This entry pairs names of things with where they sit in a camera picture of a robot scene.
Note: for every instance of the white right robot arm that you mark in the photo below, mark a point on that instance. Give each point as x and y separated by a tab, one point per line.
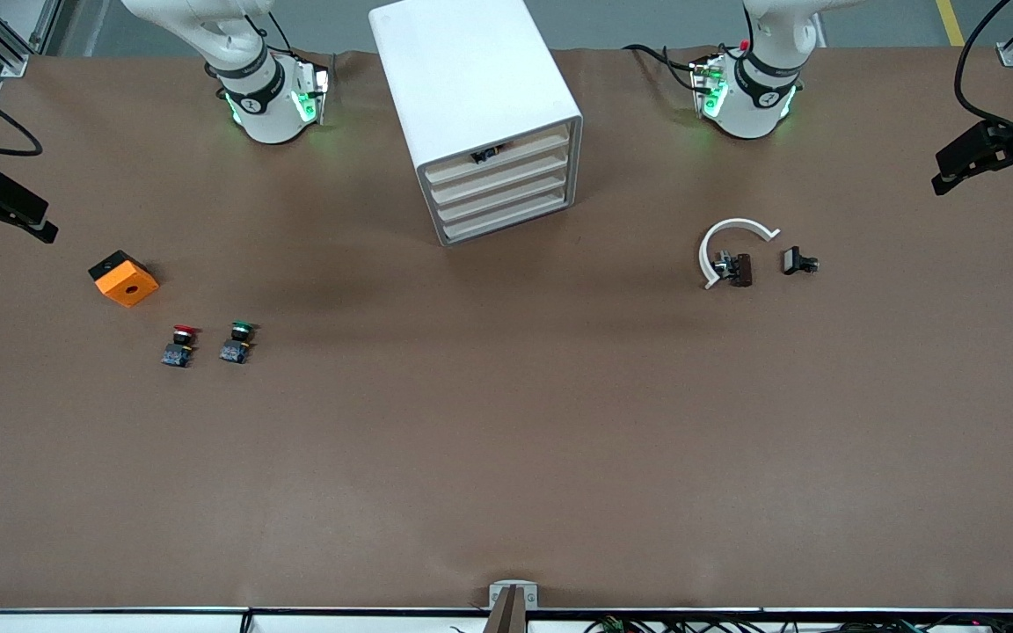
269	114

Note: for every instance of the white table edge rail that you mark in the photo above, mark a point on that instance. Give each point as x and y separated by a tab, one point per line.
120	622

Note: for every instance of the green push button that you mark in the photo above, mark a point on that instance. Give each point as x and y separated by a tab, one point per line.
238	343

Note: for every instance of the white curved plastic arc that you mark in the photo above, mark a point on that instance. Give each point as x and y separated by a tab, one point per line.
735	224

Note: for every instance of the dark brown electrical component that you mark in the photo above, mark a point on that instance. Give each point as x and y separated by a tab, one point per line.
740	269

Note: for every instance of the white drawer cabinet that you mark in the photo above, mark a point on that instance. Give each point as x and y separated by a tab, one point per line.
462	79

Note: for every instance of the brown table cover sheet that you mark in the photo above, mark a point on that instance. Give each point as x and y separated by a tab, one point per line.
506	440

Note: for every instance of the grey metal mount bracket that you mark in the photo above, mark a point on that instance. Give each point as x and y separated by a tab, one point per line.
531	598

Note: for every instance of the yellow floor tape strip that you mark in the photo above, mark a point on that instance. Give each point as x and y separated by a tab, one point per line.
950	22

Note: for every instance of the dark brown upright bar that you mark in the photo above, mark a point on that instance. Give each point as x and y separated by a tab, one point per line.
506	615

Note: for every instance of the white plastic drawer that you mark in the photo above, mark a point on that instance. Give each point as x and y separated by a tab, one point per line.
542	185
542	205
542	144
542	164

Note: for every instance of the red push button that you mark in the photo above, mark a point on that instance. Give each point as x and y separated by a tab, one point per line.
179	347

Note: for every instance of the small black switch part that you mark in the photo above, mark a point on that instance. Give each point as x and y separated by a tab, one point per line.
795	260

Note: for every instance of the orange box with hole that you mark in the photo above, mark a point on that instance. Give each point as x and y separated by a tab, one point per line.
124	281

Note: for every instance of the small black drawer item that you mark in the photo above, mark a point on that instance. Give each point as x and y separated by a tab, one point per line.
484	156

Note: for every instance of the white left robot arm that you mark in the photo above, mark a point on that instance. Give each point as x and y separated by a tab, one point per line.
748	110

